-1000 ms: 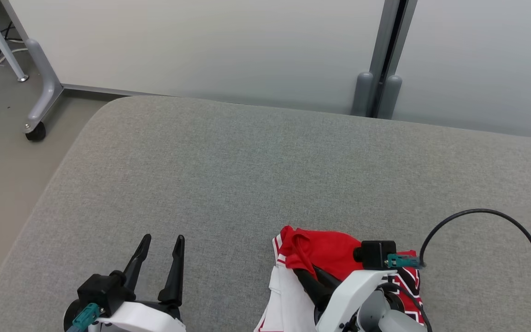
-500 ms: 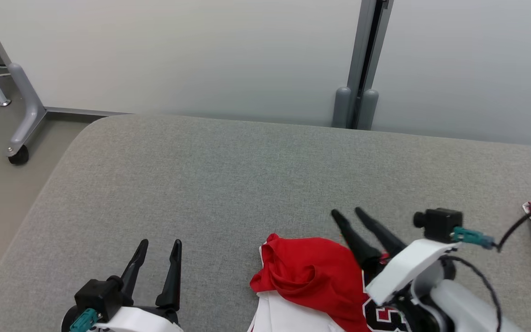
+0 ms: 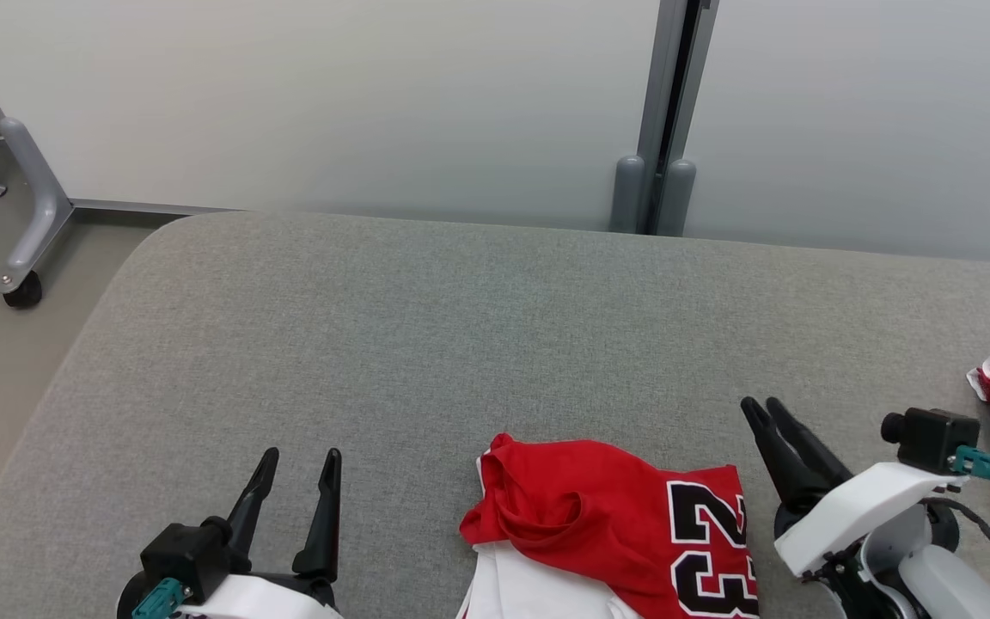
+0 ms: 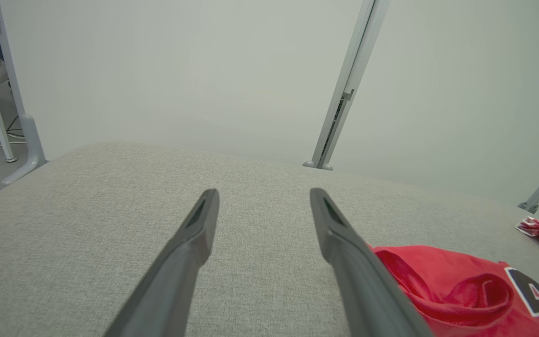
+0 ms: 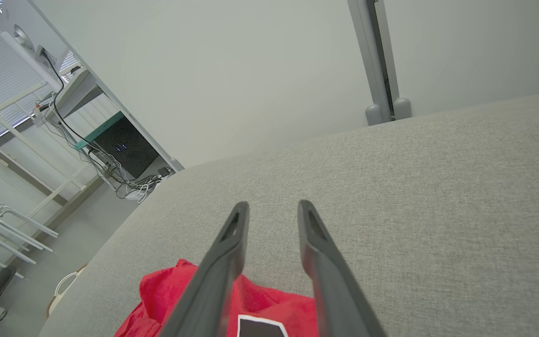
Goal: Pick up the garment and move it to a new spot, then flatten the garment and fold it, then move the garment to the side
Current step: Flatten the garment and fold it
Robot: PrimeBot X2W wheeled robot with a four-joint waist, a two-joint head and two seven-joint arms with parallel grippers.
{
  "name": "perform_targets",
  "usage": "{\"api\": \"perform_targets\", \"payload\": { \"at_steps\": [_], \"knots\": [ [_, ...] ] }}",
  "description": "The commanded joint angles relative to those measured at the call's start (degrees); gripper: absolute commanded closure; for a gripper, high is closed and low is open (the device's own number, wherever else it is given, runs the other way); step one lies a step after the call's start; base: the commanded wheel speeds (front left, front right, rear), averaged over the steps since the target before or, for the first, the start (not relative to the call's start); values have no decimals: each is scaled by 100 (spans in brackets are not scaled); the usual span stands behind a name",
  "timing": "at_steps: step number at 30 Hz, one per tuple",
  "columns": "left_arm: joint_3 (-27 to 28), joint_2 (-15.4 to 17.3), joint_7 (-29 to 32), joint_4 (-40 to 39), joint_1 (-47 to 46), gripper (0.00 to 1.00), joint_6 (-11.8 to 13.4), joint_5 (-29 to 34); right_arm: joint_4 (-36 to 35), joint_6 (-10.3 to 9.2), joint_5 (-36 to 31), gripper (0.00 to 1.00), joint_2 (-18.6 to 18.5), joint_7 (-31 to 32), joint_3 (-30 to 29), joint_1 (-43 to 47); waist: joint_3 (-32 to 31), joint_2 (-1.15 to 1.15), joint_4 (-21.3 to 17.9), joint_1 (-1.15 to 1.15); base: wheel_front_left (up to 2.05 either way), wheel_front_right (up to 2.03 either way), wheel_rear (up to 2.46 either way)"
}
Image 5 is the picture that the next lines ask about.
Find white red-switch power strip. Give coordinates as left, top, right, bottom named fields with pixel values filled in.
left=32, top=101, right=52, bottom=128

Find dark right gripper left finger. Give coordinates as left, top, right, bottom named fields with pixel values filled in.
left=157, top=201, right=250, bottom=337

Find white desk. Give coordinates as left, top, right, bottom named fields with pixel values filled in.
left=33, top=67, right=111, bottom=123

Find white looped cable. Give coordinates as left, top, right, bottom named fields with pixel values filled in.
left=53, top=271, right=79, bottom=298

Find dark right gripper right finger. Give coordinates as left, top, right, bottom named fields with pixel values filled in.
left=297, top=200, right=388, bottom=337

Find red jersey striped white trim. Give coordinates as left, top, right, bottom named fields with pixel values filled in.
left=114, top=259, right=319, bottom=337

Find black power cable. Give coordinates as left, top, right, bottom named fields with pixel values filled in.
left=40, top=49, right=111, bottom=155

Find white monitor with stand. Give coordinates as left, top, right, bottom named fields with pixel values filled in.
left=0, top=0, right=85, bottom=92

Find tangled grey floor cables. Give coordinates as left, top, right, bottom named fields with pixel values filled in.
left=87, top=145, right=176, bottom=203

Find white metal rack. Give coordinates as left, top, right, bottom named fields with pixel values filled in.
left=0, top=203, right=59, bottom=280

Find white metal railing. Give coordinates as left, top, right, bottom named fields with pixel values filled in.
left=0, top=82, right=106, bottom=220

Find teal shelf board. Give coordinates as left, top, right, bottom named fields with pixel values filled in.
left=74, top=111, right=125, bottom=151

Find grey partition post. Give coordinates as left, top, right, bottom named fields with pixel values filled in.
left=347, top=0, right=392, bottom=127
left=373, top=0, right=413, bottom=121

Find white floor power strip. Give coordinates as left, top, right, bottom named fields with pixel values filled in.
left=122, top=183, right=160, bottom=203

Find black computer tower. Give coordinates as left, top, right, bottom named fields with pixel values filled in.
left=89, top=119, right=159, bottom=179

